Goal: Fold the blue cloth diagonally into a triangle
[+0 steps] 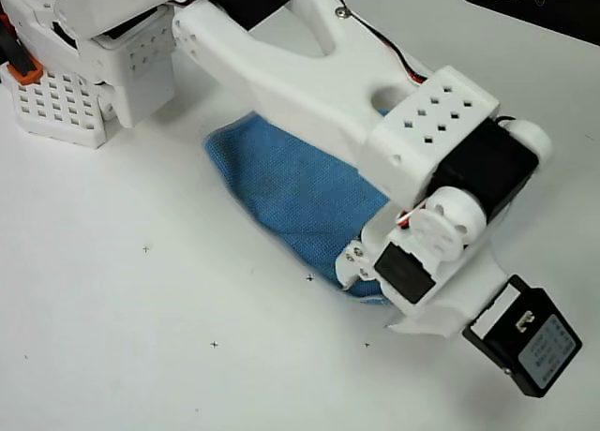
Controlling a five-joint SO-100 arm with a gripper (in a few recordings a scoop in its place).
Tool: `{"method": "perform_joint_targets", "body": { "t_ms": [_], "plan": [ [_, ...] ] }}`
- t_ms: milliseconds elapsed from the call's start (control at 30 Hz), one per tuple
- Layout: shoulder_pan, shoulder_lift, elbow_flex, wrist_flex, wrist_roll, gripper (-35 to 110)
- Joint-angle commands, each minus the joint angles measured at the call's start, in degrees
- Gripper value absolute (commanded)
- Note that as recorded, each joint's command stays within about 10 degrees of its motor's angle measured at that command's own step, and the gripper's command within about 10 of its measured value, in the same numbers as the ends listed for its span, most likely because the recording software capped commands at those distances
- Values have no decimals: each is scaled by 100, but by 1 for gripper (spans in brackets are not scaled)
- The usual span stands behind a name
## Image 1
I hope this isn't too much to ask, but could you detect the blue microfibre cloth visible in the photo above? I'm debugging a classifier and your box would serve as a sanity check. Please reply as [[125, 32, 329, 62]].
[[202, 107, 393, 306]]

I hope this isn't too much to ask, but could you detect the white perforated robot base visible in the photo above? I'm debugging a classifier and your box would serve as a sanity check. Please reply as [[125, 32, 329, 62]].
[[0, 65, 110, 150]]

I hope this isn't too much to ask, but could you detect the black mat with line drawing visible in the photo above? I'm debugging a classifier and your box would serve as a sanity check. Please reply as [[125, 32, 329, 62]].
[[459, 0, 600, 48]]

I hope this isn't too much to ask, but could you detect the orange and black clamp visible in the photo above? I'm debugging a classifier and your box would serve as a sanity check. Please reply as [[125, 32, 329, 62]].
[[0, 16, 43, 84]]

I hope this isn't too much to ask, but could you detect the black camera module, grey label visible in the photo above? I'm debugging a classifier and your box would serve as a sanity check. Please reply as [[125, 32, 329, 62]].
[[461, 274, 584, 398]]

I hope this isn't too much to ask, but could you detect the red black white servo cable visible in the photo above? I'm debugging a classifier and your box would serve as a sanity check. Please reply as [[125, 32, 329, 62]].
[[346, 8, 432, 85]]

